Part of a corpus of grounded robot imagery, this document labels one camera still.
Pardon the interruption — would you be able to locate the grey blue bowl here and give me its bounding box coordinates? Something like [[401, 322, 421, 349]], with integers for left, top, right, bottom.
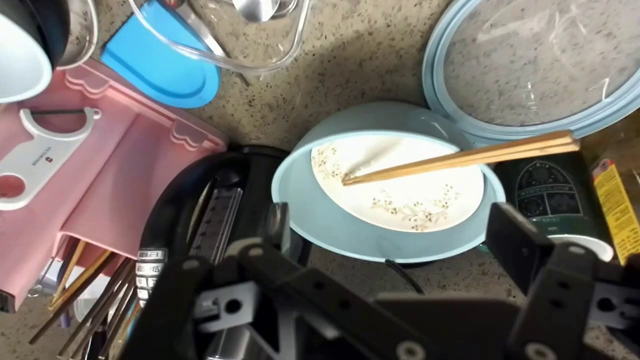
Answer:
[[0, 0, 55, 106]]

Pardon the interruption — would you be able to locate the dark bottle yellow cap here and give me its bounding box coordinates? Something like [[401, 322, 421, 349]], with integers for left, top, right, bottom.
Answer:
[[590, 157, 640, 268]]

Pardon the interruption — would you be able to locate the black power cord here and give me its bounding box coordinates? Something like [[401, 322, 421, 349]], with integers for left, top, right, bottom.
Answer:
[[383, 258, 425, 297]]

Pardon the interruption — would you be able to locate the white plate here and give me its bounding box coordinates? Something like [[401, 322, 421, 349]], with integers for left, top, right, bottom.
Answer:
[[55, 0, 101, 72]]

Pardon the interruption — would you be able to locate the black bowl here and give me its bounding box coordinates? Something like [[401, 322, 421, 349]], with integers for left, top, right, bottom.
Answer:
[[16, 0, 76, 71]]

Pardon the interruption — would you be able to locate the light blue rice bowl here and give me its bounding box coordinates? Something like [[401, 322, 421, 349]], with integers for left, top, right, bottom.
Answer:
[[268, 101, 508, 266]]

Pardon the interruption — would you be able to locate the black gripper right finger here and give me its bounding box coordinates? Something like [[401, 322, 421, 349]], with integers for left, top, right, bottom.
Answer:
[[483, 200, 640, 360]]

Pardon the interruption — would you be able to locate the wooden chopstick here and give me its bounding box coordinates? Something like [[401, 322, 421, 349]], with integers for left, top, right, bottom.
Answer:
[[342, 138, 581, 189], [339, 131, 580, 187]]

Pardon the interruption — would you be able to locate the clear plastic container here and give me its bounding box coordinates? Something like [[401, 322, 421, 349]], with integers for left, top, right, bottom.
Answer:
[[126, 0, 316, 77]]

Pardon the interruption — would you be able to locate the blue plate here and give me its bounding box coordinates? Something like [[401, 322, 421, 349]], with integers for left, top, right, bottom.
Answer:
[[419, 0, 640, 144]]

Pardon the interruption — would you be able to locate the white opener tool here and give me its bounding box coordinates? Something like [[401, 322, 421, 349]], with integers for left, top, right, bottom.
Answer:
[[0, 105, 106, 214]]

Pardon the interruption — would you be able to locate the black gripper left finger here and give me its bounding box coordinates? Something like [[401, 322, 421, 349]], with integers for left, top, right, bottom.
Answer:
[[120, 239, 467, 360]]

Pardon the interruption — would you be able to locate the pink knife block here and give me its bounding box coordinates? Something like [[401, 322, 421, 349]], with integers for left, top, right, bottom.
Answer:
[[0, 59, 230, 314]]

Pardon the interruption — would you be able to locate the dark green labelled jar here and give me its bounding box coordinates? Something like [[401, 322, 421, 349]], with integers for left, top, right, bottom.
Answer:
[[493, 153, 615, 265]]

